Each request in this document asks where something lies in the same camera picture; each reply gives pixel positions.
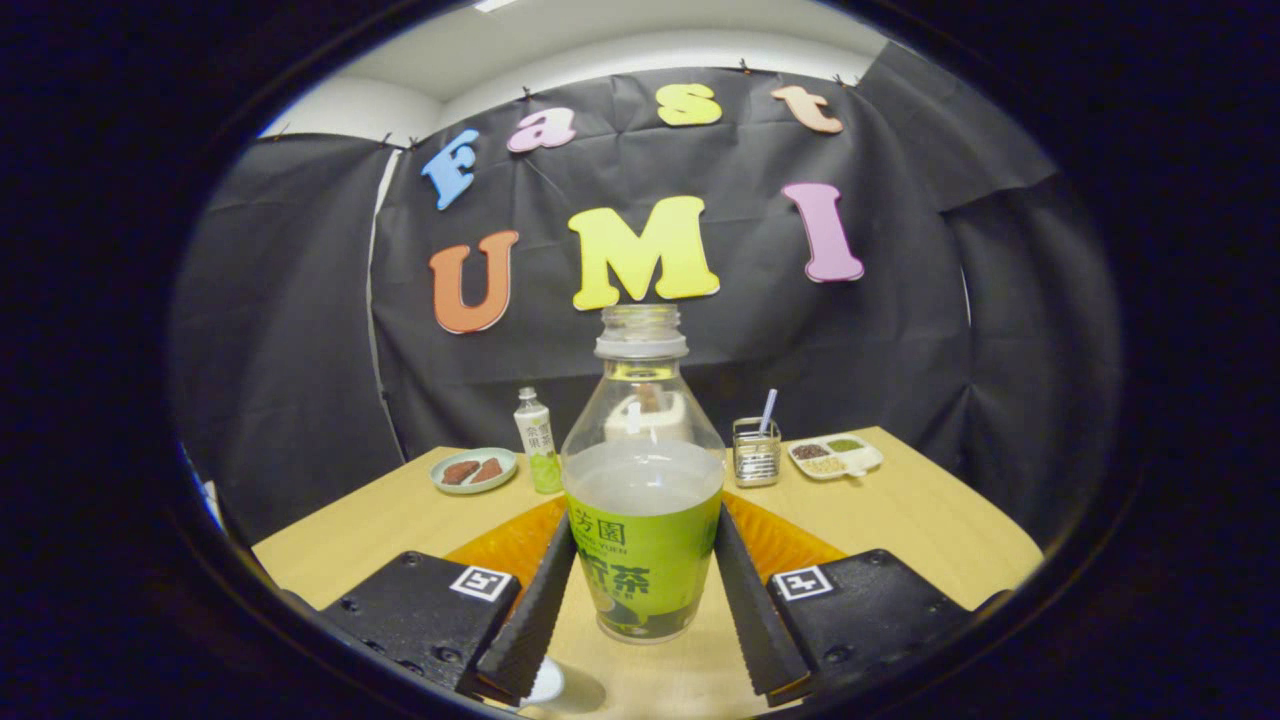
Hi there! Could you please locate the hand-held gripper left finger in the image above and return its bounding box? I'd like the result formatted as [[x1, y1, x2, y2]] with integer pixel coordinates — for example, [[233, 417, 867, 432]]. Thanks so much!
[[320, 498, 579, 701]]

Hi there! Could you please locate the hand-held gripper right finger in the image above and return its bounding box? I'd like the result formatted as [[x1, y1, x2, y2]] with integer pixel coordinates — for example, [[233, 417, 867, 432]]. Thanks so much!
[[712, 492, 976, 708]]

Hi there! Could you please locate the light blue cup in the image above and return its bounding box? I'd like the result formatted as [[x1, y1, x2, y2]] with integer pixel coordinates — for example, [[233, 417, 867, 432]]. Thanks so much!
[[515, 655, 567, 709]]

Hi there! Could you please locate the green label juice bottle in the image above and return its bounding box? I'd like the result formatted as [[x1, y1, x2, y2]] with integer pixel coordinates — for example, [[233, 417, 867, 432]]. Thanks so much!
[[560, 303, 727, 643]]

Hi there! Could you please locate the small white green bottle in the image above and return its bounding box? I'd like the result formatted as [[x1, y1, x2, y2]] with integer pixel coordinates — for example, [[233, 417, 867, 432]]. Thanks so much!
[[513, 387, 565, 495]]

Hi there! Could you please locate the pale green plate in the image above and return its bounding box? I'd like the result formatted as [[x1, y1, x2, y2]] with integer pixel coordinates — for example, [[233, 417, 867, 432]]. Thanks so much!
[[430, 447, 519, 496]]

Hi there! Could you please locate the metal mesh holder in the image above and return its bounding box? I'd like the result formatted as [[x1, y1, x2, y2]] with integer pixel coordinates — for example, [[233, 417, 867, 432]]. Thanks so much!
[[732, 416, 782, 488]]

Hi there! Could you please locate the white divided tray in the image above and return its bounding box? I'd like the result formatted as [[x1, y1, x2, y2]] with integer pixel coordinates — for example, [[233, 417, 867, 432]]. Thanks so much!
[[787, 434, 885, 482]]

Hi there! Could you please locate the wooden table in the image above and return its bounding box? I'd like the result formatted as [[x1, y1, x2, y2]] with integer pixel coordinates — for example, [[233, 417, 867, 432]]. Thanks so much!
[[250, 425, 1046, 720]]

